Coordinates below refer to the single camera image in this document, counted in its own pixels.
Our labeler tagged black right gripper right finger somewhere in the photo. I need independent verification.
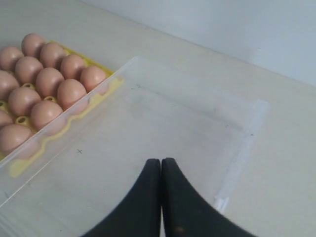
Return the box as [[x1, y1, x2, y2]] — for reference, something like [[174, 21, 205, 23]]
[[161, 158, 254, 237]]

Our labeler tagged brown egg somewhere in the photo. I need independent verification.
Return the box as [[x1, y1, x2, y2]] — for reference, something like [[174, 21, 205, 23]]
[[0, 70, 20, 101], [0, 124, 33, 153], [60, 54, 86, 80], [0, 110, 13, 129], [36, 67, 65, 98], [8, 87, 41, 117], [0, 46, 24, 71], [39, 42, 66, 70], [79, 66, 107, 92], [14, 56, 43, 84], [57, 79, 87, 111], [21, 33, 46, 58], [30, 100, 63, 131]]

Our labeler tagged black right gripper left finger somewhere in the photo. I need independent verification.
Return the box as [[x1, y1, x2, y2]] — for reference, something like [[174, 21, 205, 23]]
[[84, 158, 161, 237]]

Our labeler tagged clear plastic bin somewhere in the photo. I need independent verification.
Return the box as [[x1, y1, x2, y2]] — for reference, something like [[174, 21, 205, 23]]
[[0, 57, 270, 237]]

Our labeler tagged yellow plastic egg tray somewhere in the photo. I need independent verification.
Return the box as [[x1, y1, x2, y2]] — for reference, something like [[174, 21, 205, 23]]
[[0, 43, 124, 178]]

